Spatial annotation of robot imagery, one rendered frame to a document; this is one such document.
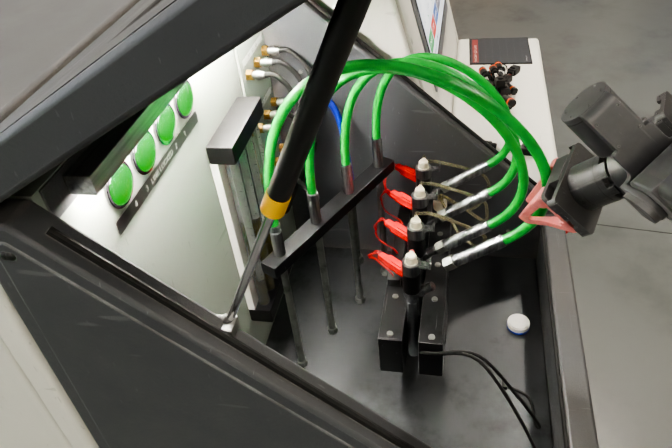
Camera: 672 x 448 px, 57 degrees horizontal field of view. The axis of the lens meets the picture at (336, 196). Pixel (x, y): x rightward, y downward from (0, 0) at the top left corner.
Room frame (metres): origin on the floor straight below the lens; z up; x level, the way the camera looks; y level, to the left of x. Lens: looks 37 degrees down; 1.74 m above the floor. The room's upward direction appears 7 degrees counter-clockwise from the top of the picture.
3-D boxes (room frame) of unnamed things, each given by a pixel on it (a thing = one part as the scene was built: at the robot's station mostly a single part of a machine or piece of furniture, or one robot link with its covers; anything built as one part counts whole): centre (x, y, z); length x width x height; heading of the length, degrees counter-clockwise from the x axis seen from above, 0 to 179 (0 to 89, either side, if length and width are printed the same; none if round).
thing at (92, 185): (0.72, 0.16, 1.43); 0.54 x 0.03 x 0.02; 165
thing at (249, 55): (0.96, 0.09, 1.20); 0.13 x 0.03 x 0.31; 165
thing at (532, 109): (1.30, -0.42, 0.97); 0.70 x 0.22 x 0.03; 165
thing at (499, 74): (1.33, -0.43, 1.01); 0.23 x 0.11 x 0.06; 165
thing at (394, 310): (0.77, -0.13, 0.91); 0.34 x 0.10 x 0.15; 165
